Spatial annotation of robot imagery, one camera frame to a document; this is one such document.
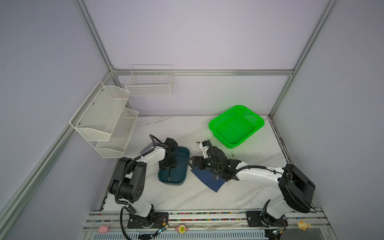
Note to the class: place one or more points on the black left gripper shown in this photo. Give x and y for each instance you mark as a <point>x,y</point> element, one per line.
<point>174,163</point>

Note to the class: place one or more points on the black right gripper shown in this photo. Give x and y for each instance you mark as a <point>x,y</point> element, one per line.
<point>199,160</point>

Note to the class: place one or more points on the teal plastic utensil tray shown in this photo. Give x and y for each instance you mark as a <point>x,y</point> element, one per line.
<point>179,173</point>

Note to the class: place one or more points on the dark blue paper napkin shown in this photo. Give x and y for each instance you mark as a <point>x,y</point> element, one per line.
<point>207,178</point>

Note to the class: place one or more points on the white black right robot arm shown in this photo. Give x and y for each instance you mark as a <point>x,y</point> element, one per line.
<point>297,190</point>

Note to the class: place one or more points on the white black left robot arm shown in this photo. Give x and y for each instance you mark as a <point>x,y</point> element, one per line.
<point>128,181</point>

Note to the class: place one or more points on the grey oval stone pad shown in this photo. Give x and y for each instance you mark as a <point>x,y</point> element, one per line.
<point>147,148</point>

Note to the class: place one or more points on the green perforated plastic basket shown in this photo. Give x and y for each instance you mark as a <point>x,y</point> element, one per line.
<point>235,126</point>

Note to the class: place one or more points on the pink green round toy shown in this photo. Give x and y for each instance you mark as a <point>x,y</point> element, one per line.
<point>181,229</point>

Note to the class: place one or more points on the white mesh two-tier shelf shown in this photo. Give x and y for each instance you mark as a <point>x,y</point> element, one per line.
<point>105,121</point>

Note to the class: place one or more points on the pink small toy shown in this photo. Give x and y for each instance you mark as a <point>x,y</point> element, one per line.
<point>103,229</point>

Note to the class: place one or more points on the yellow small toy figure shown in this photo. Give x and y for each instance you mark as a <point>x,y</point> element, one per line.
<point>303,225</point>

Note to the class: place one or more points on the white wire wall basket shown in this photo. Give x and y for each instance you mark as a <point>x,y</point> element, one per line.
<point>150,80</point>

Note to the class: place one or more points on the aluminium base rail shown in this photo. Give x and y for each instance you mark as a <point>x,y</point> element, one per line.
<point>209,225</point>

